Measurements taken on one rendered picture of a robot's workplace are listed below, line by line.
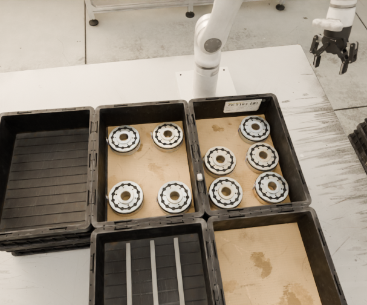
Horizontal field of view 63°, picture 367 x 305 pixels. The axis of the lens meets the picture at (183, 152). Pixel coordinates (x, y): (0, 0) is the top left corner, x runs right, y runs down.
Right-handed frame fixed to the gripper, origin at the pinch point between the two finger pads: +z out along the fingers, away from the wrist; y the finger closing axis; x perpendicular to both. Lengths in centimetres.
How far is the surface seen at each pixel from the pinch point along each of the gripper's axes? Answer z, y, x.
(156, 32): 29, 176, -36
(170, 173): 21, 13, 57
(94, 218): 17, 7, 85
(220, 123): 15.4, 17.4, 31.9
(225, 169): 20.4, 2.2, 43.5
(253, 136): 16.6, 5.5, 28.1
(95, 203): 16, 11, 82
